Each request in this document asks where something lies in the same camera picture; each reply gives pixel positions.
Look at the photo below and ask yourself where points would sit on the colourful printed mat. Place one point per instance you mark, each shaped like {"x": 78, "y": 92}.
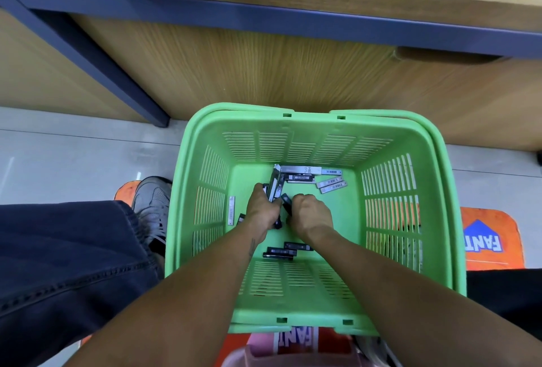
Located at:
{"x": 491, "y": 240}

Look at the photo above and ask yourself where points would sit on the pile of lead cases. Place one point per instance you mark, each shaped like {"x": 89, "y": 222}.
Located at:
{"x": 309, "y": 174}

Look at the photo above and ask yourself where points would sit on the green plastic basket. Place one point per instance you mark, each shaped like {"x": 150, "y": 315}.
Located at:
{"x": 190, "y": 176}

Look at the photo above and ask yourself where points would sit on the person's left forearm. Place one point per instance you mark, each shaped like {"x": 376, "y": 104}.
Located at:
{"x": 178, "y": 303}

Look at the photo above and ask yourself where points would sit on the grey sneaker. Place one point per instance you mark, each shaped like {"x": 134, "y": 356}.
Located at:
{"x": 152, "y": 206}
{"x": 377, "y": 352}

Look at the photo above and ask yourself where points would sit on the person's right forearm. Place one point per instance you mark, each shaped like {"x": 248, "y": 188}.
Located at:
{"x": 432, "y": 303}

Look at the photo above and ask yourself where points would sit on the person's left hand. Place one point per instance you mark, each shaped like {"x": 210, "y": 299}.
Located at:
{"x": 262, "y": 210}

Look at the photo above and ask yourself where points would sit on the pink plastic stool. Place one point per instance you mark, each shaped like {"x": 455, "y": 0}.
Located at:
{"x": 296, "y": 354}

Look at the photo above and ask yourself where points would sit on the person's right hand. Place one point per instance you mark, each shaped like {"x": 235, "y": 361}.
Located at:
{"x": 312, "y": 217}

